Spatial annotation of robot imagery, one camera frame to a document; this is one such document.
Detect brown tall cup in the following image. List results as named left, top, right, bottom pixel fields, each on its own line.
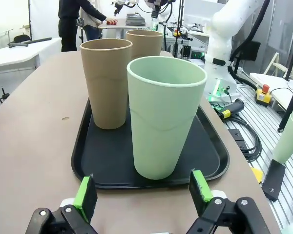
left=125, top=29, right=164, bottom=64
left=80, top=39, right=134, bottom=130

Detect grey flat box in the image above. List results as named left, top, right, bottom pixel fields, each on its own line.
left=125, top=13, right=146, bottom=26

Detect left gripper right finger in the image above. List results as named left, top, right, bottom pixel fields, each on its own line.
left=185, top=169, right=272, bottom=234

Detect electronics equipment rack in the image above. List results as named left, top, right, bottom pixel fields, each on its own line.
left=162, top=20, right=210, bottom=60

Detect black metal rod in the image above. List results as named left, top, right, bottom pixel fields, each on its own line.
left=25, top=37, right=52, bottom=45

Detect black rod with clamp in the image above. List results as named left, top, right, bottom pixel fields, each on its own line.
left=7, top=41, right=29, bottom=48

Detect black coiled cables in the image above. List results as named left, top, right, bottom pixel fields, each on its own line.
left=224, top=114, right=262, bottom=161

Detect grey work desk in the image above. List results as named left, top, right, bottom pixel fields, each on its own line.
left=97, top=18, right=147, bottom=39

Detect black stand leg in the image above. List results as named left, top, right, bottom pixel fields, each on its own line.
left=278, top=73, right=293, bottom=134

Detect white folding table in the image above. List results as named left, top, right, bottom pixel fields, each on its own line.
left=0, top=38, right=62, bottom=70

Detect yellow emergency stop box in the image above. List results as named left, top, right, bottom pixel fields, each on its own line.
left=255, top=84, right=274, bottom=107

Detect black handheld enabling device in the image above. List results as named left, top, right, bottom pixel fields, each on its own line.
left=211, top=98, right=245, bottom=120

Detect black plastic tray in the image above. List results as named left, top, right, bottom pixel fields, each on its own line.
left=70, top=96, right=230, bottom=191

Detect person in white top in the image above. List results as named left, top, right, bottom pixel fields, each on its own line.
left=79, top=4, right=103, bottom=41

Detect yellow plastic piece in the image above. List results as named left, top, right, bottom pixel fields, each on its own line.
left=250, top=167, right=264, bottom=183

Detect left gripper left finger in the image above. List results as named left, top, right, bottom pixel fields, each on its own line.
left=25, top=173, right=99, bottom=234

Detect person in black clothes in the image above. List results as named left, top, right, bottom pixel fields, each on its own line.
left=58, top=0, right=107, bottom=52

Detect black angled bracket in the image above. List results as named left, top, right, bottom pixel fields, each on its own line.
left=261, top=159, right=286, bottom=202

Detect black tripod with camera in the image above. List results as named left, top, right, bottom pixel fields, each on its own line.
left=76, top=18, right=86, bottom=52

